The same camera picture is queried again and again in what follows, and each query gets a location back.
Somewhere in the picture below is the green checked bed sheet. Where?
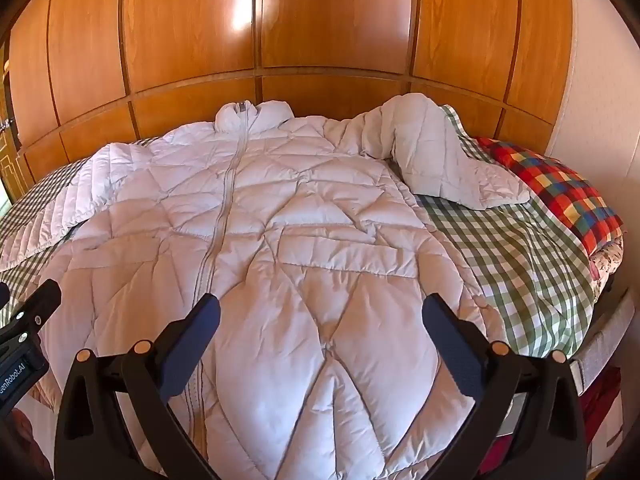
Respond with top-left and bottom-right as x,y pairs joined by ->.
0,105 -> 597,361

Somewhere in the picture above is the white quilted duvet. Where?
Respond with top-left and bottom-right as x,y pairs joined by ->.
0,94 -> 531,480

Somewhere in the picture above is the carved wooden door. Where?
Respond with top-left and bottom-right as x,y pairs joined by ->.
0,35 -> 37,207

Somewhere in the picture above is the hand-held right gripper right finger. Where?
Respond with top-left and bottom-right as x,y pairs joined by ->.
421,294 -> 587,480

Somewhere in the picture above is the floral patterned cushion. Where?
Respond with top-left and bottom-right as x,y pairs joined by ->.
587,236 -> 626,282

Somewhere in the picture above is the multicolour checked pillow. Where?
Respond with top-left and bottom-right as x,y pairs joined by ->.
474,136 -> 626,257

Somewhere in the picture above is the red cloth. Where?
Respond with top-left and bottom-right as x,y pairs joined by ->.
479,365 -> 627,477

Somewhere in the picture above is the grey bed mattress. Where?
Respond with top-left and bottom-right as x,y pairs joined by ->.
569,287 -> 637,397

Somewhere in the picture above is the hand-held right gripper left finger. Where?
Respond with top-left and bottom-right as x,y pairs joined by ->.
54,294 -> 222,480

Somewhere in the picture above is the wooden panelled wardrobe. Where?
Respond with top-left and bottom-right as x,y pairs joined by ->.
0,0 -> 575,187

